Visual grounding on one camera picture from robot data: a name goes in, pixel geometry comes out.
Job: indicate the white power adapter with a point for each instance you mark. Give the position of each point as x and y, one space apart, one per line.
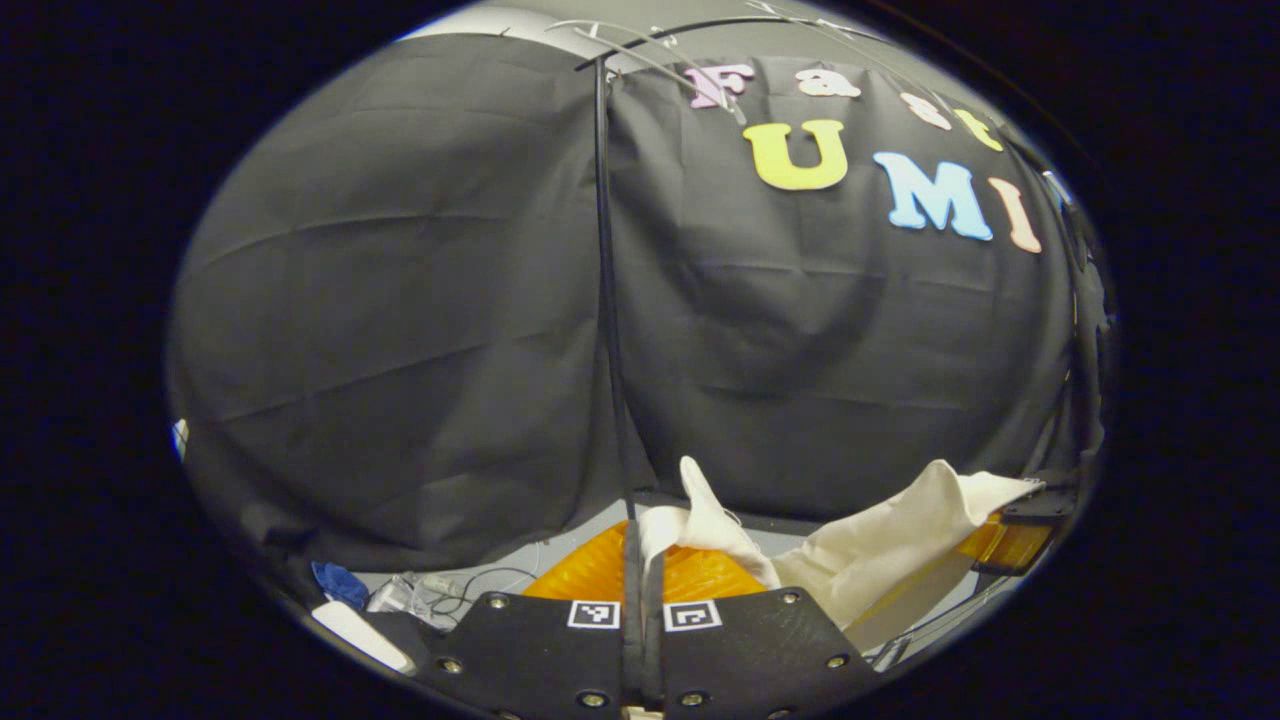
405 598

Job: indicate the black metal clothes rack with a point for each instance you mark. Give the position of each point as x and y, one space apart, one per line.
606 280

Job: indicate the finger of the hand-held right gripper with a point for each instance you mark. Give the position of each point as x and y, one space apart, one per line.
1040 505

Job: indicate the blue cloth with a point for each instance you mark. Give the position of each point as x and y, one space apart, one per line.
340 585

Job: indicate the black backdrop cloth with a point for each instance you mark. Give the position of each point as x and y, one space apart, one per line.
400 300

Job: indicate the cream collared shirt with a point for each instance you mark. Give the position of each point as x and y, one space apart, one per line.
880 550

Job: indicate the white plastic clothes hanger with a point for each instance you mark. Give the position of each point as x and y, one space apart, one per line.
650 62

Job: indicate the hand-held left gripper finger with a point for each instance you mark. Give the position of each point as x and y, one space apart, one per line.
653 640
632 580

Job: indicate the white plastic device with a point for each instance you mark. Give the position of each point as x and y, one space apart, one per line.
365 638

